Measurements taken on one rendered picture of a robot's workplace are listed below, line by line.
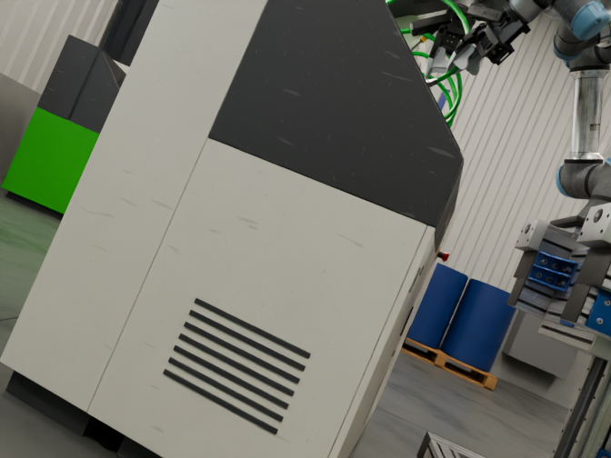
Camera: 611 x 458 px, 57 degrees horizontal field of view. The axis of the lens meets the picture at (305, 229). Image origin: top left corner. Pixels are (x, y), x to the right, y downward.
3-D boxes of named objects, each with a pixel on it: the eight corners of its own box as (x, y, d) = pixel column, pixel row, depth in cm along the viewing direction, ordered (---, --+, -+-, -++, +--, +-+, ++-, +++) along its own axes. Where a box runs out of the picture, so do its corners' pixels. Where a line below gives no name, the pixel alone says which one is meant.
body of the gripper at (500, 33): (478, 59, 135) (519, 21, 127) (464, 34, 139) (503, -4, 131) (496, 68, 139) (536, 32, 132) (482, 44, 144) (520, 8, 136)
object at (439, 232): (435, 230, 124) (464, 164, 124) (416, 223, 125) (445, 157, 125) (435, 253, 183) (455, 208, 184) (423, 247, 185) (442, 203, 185)
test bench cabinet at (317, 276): (288, 572, 118) (435, 227, 119) (73, 440, 133) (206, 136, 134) (342, 472, 186) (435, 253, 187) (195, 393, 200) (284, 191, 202)
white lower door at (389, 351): (313, 522, 120) (437, 232, 122) (304, 517, 121) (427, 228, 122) (355, 446, 183) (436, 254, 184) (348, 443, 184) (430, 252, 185)
